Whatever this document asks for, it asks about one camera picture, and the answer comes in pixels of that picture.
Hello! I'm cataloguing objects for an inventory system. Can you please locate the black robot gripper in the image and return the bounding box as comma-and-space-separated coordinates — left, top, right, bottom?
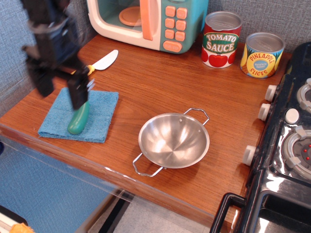
22, 14, 88, 110

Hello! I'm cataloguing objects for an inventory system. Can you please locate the green toy sausage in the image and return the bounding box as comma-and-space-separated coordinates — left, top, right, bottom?
68, 101, 89, 135

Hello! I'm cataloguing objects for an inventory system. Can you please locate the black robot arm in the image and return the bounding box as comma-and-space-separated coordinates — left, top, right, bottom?
22, 0, 89, 110

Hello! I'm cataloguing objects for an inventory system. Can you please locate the blue folded cloth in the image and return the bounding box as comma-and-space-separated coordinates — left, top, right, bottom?
38, 88, 119, 143

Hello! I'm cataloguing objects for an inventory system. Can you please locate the teal toy microwave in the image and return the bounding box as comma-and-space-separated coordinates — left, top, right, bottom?
87, 0, 208, 54

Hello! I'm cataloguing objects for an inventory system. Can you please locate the orange object bottom left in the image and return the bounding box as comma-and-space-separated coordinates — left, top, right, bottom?
9, 223, 35, 233

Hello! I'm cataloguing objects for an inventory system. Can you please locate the tomato sauce can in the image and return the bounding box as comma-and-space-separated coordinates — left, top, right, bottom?
201, 11, 242, 68

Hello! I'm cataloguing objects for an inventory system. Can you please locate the white stove knob bottom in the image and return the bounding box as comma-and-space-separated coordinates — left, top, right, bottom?
242, 145, 257, 166

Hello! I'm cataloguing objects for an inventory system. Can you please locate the white stove knob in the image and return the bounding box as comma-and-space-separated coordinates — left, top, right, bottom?
265, 85, 277, 102
242, 145, 257, 166
258, 103, 271, 121

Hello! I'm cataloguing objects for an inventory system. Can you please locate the pineapple slices can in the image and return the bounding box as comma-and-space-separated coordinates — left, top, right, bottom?
240, 32, 285, 79

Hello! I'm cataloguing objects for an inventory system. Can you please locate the white stove knob middle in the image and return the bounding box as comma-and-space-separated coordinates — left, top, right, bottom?
258, 103, 271, 121

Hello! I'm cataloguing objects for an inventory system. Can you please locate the white stove knob top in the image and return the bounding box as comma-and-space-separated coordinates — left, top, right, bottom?
265, 85, 277, 102

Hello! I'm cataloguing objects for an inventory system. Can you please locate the black toy stove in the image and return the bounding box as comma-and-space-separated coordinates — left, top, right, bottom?
210, 42, 311, 233

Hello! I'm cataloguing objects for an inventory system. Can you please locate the yellow handled toy knife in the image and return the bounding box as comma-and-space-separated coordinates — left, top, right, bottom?
70, 50, 119, 76

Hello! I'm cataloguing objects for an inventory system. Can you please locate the steel pot with handles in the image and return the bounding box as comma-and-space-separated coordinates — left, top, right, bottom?
132, 108, 210, 177

